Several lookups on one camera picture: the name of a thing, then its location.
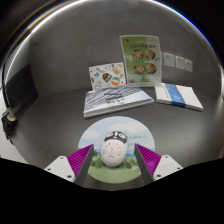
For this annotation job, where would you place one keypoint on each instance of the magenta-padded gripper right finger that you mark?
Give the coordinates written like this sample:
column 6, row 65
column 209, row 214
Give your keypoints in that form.
column 166, row 165

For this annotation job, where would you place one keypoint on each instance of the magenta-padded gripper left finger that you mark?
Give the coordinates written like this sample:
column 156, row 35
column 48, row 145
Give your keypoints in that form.
column 62, row 166

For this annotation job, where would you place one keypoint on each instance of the white panda-print computer mouse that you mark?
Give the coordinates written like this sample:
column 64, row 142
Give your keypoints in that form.
column 113, row 151

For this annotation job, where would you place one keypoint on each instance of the round sky-print mouse pad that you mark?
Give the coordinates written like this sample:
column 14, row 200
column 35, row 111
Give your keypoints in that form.
column 133, row 128

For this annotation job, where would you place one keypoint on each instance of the black clamp with beige knob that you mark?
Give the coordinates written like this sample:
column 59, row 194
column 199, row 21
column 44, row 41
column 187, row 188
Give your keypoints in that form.
column 9, row 120

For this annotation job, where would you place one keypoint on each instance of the white book with blue band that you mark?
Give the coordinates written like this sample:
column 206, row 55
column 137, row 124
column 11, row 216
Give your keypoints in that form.
column 188, row 96

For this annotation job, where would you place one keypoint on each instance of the grey striped-cover book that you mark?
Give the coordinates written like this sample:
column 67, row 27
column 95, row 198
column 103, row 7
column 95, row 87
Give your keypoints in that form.
column 113, row 100

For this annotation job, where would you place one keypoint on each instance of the black upright panel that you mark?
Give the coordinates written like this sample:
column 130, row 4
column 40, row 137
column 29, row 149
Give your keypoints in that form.
column 21, row 88

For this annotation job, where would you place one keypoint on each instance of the white sticker sheet card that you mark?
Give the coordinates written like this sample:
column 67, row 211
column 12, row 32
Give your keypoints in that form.
column 106, row 76

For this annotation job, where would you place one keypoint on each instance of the acrylic stand with green menu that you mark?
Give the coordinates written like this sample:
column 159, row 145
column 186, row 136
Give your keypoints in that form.
column 141, row 56

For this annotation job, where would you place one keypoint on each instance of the white wall socket group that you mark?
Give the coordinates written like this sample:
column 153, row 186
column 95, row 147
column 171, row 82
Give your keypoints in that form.
column 169, row 60

